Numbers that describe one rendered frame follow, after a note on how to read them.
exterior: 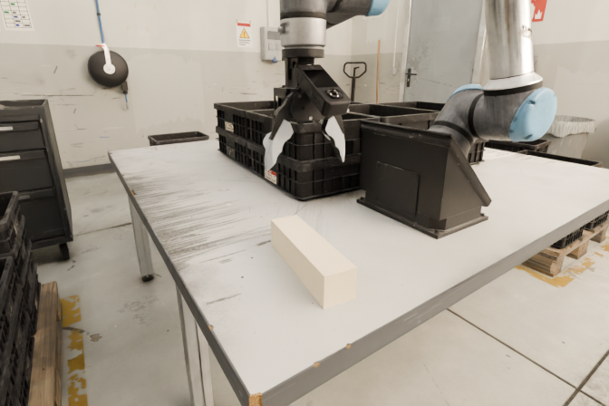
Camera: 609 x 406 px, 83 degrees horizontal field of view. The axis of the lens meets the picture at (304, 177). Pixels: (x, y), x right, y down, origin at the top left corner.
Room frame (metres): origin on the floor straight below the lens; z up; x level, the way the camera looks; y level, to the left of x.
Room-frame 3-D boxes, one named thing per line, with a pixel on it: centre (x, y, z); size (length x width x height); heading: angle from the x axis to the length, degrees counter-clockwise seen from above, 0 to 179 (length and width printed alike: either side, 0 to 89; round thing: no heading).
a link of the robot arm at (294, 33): (0.60, 0.00, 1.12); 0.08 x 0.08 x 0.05
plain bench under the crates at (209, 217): (1.41, -0.15, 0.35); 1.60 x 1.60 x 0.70; 34
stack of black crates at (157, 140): (2.64, 0.98, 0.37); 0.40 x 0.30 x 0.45; 124
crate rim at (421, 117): (1.32, -0.27, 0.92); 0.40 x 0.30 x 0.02; 31
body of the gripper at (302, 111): (0.61, 0.01, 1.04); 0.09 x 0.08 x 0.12; 26
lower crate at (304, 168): (1.17, -0.01, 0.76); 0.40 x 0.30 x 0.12; 31
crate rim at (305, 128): (1.17, -0.01, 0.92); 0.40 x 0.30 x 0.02; 31
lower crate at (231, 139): (1.51, 0.19, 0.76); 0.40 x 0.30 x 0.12; 31
